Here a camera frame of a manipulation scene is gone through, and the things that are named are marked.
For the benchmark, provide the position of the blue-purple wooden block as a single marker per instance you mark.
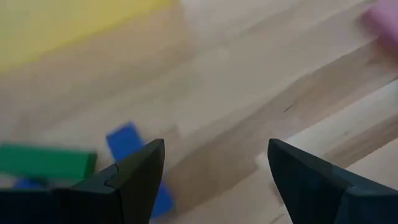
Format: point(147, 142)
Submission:
point(124, 140)
point(28, 184)

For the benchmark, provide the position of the green wooden block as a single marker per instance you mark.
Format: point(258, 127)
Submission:
point(46, 161)

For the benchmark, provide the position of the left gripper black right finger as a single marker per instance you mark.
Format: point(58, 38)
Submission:
point(326, 202)

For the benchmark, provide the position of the yellow translucent plastic bin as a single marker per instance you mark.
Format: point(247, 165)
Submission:
point(62, 28)

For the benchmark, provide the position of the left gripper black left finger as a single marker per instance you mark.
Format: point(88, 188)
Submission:
point(93, 205)

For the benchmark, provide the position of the pink wooden block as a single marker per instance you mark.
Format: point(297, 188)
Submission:
point(385, 25)

